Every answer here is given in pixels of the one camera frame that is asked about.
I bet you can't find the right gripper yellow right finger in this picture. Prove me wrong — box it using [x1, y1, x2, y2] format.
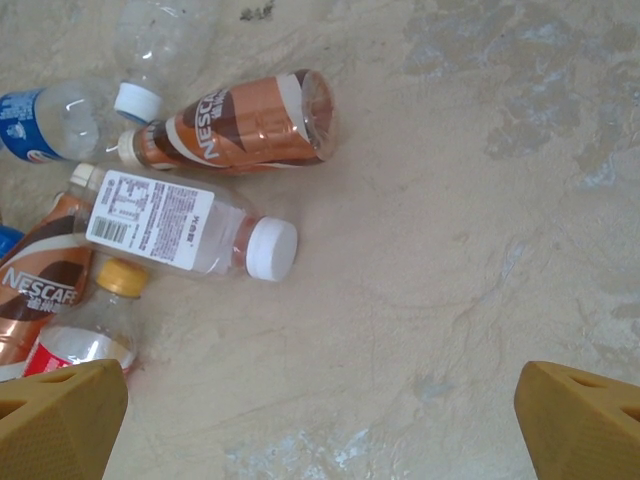
[513, 359, 640, 480]

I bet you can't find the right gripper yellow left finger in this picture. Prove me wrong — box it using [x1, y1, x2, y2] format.
[0, 358, 130, 480]

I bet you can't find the red label bottle yellow cap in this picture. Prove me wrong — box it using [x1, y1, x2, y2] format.
[19, 257, 151, 381]

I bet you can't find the brown Nescafe coffee bottle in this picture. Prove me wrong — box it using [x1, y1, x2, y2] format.
[0, 162, 109, 371]
[117, 68, 336, 174]

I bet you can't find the small water bottle blue cap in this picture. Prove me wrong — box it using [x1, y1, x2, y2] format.
[0, 224, 26, 259]

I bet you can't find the clear bottle white barcode label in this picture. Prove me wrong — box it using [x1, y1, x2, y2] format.
[72, 168, 299, 284]

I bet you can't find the clear unlabelled bottle white cap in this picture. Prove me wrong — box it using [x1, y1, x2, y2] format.
[112, 0, 221, 126]

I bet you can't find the Pepsi bottle blue cap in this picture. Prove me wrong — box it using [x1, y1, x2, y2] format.
[0, 79, 114, 164]

